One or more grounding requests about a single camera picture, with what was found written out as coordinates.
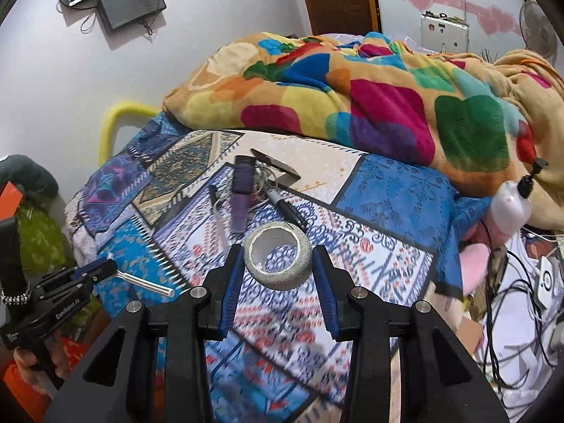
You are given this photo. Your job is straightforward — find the small black wall screen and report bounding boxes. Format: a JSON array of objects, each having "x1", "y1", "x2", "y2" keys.
[{"x1": 97, "y1": 0, "x2": 168, "y2": 33}]

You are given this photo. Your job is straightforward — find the brown wooden door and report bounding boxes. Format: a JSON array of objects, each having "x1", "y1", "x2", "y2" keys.
[{"x1": 295, "y1": 0, "x2": 382, "y2": 38}]

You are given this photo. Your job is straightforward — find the grey tangled wire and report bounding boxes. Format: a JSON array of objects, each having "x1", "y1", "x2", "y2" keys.
[{"x1": 250, "y1": 162, "x2": 283, "y2": 201}]

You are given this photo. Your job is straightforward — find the white pump bottle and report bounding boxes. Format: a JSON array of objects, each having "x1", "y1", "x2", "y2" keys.
[{"x1": 490, "y1": 159, "x2": 549, "y2": 235}]

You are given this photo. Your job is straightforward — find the tangle of black cables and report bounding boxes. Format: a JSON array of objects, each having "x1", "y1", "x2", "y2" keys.
[{"x1": 480, "y1": 225, "x2": 564, "y2": 391}]

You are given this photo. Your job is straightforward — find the black capped clear pen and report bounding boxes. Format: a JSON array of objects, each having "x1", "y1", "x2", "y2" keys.
[{"x1": 208, "y1": 184, "x2": 228, "y2": 247}]

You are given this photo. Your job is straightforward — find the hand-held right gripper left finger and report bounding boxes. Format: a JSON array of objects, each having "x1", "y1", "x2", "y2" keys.
[{"x1": 44, "y1": 243, "x2": 246, "y2": 423}]

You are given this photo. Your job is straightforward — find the green patterned cloth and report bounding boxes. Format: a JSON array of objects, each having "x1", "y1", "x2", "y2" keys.
[{"x1": 17, "y1": 203, "x2": 71, "y2": 275}]

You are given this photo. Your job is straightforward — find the brown cardboard box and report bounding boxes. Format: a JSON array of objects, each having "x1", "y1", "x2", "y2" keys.
[{"x1": 457, "y1": 312, "x2": 486, "y2": 354}]

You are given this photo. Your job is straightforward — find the dark grey cloth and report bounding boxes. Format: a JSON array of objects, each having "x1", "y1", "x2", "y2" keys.
[{"x1": 0, "y1": 154, "x2": 59, "y2": 206}]

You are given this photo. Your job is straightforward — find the orange cloth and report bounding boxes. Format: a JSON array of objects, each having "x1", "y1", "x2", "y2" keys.
[{"x1": 0, "y1": 337, "x2": 89, "y2": 410}]

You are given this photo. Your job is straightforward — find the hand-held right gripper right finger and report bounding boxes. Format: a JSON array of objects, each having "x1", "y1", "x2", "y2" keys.
[{"x1": 311, "y1": 244, "x2": 512, "y2": 423}]

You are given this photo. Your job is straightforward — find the colourful patchwork fleece blanket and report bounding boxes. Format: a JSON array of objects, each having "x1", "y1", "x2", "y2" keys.
[{"x1": 162, "y1": 31, "x2": 564, "y2": 230}]

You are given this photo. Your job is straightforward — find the white charger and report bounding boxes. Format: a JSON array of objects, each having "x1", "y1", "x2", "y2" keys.
[{"x1": 535, "y1": 256, "x2": 559, "y2": 310}]

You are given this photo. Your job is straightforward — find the grey tape roll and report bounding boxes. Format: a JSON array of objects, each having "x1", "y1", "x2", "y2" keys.
[{"x1": 243, "y1": 222, "x2": 313, "y2": 288}]

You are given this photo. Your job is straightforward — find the purple plastic case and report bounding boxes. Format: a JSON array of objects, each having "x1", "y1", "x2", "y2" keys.
[{"x1": 230, "y1": 155, "x2": 257, "y2": 233}]

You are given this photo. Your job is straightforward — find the blue patterned bedsheet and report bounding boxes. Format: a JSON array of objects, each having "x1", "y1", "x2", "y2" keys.
[{"x1": 64, "y1": 112, "x2": 494, "y2": 423}]

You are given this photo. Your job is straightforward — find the white cloth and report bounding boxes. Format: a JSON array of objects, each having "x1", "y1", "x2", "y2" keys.
[{"x1": 480, "y1": 229, "x2": 564, "y2": 411}]

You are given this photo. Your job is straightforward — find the grey standing fan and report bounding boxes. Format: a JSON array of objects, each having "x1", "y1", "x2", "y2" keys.
[{"x1": 519, "y1": 1, "x2": 559, "y2": 59}]

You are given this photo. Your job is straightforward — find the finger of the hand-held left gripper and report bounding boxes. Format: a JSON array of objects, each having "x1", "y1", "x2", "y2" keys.
[{"x1": 37, "y1": 258, "x2": 119, "y2": 298}]

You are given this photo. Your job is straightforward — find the black marker pen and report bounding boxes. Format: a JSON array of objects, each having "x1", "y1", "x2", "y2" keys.
[{"x1": 263, "y1": 187, "x2": 308, "y2": 230}]

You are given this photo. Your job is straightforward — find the person's left hand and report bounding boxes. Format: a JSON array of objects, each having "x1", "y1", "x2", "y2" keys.
[{"x1": 12, "y1": 346, "x2": 67, "y2": 384}]

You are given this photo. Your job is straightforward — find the silver metal tube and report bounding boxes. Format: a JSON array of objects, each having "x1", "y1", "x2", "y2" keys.
[{"x1": 115, "y1": 271, "x2": 174, "y2": 297}]

